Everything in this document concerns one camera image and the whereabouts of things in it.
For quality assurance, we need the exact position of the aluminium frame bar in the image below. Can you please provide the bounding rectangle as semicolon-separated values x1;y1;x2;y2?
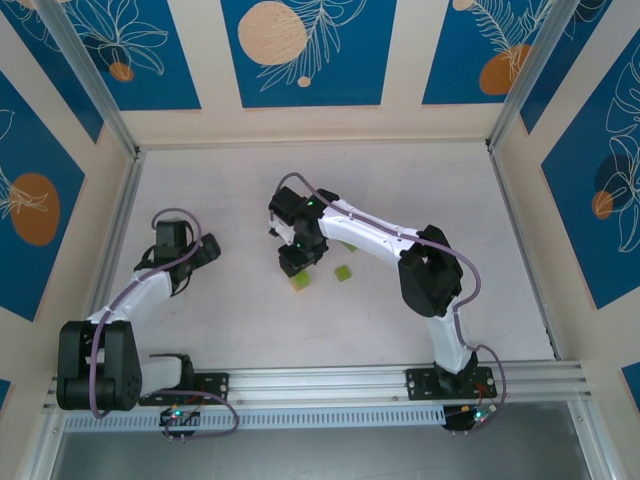
567;402;619;480
17;412;69;480

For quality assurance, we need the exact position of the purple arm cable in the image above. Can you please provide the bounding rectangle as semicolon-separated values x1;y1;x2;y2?
276;172;511;416
88;208;240;441

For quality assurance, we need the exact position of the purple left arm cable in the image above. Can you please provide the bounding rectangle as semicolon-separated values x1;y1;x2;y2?
88;208;240;441

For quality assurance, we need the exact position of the aluminium mounting rail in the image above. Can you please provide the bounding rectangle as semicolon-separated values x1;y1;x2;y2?
42;360;595;412

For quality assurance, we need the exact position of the controller board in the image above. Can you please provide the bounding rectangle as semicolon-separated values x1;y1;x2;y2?
441;403;500;437
158;405;204;444

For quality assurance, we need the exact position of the right controller board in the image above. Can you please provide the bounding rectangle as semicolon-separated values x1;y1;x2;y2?
441;403;500;437

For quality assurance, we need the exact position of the left controller board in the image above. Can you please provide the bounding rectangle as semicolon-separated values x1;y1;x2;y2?
158;405;204;444

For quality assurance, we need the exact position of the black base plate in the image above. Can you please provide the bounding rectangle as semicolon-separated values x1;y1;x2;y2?
139;370;230;407
405;366;495;402

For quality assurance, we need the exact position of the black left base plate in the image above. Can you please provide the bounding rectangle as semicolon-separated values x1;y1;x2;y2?
139;370;230;407

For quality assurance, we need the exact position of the grey slotted cable duct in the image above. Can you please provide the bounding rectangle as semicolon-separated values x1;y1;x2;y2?
62;405;447;432

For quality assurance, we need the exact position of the aluminium table edge rail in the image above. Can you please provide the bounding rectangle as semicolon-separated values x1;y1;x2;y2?
79;149;149;351
487;142;561;361

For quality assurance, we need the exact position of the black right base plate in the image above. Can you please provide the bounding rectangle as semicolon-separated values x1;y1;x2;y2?
405;366;495;402

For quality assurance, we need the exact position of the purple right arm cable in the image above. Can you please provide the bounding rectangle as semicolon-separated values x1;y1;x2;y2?
276;172;511;416

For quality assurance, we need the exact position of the aluminium frame post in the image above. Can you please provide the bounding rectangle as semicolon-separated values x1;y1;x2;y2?
34;0;142;160
485;0;616;151

